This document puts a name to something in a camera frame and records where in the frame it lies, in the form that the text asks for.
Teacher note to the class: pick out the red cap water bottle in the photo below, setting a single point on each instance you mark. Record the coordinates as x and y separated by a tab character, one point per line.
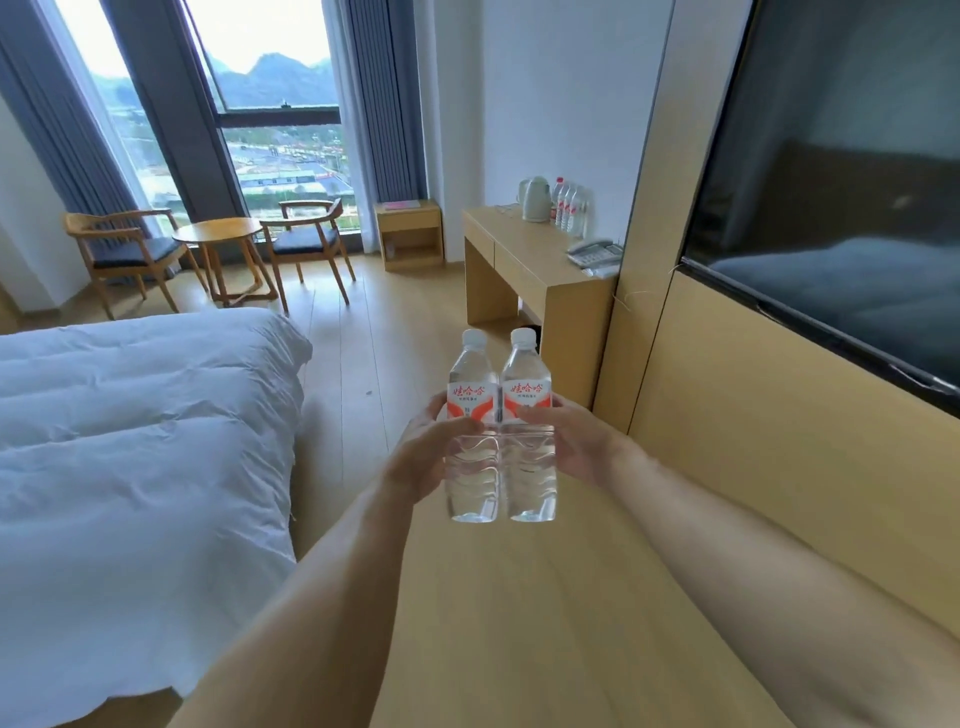
557	202

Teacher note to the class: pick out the person's left hand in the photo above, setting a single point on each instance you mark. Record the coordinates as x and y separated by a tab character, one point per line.
420	457

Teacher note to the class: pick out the white folded cloth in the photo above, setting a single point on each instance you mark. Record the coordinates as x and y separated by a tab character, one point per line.
401	205

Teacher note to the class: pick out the round wooden side table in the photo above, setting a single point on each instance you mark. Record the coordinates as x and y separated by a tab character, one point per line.
217	229

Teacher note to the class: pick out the white bed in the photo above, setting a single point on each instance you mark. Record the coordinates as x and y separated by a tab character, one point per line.
135	465

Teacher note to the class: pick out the blue-grey curtain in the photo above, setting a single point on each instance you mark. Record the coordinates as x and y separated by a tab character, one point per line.
390	97
52	135

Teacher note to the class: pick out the white cap water bottle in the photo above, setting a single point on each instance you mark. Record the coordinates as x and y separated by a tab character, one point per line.
472	375
565	206
525	375
573	210
581	214

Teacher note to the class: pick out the person's left forearm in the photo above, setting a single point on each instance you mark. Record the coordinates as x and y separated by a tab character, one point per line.
315	607

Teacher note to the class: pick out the large glass window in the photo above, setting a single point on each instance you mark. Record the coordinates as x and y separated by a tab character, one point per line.
277	112

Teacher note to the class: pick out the white telephone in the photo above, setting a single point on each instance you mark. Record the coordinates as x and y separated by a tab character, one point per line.
596	251

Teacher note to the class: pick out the white electric kettle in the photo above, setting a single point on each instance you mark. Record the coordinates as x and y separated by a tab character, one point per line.
536	199

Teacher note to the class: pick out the person's right forearm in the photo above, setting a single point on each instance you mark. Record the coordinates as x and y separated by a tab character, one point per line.
765	585

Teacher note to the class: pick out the white sheer curtain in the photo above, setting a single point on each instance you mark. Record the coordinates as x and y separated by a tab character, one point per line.
349	112

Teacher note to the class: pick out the low wooden cabinet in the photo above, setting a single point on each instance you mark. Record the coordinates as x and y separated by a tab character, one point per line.
409	225

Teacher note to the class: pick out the wooden armchair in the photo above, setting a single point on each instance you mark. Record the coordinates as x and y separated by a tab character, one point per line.
307	240
127	251

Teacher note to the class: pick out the person's right hand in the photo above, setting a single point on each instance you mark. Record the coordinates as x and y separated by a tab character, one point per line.
589	446

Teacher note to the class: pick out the black television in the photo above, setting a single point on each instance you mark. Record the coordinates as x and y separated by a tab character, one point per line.
840	187

